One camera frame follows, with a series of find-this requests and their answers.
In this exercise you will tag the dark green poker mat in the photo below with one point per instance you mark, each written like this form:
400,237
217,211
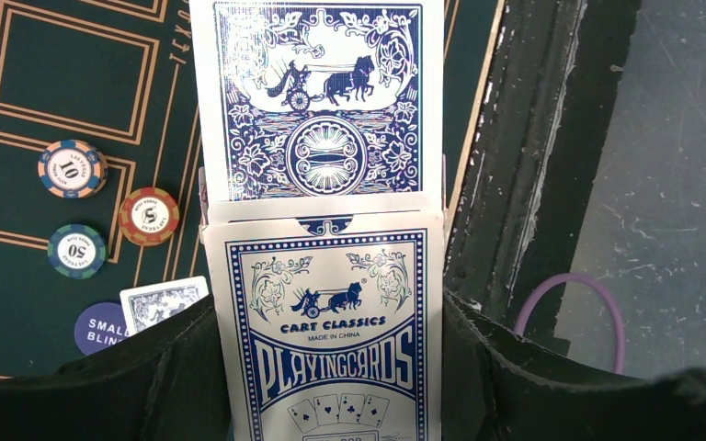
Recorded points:
120,75

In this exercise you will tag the blue round blind button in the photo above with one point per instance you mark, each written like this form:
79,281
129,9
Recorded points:
100,326

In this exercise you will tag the blue backed playing card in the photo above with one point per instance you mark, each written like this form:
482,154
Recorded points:
302,99

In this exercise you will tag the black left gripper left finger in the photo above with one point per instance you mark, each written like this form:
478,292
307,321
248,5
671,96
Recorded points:
164,383

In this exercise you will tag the red chips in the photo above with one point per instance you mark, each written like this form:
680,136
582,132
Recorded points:
148,216

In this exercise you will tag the green chips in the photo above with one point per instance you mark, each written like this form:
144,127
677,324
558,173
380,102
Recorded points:
77,251

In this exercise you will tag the blue playing card deck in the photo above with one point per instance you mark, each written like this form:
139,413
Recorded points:
330,318

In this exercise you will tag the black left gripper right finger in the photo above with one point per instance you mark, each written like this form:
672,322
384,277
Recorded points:
500,386

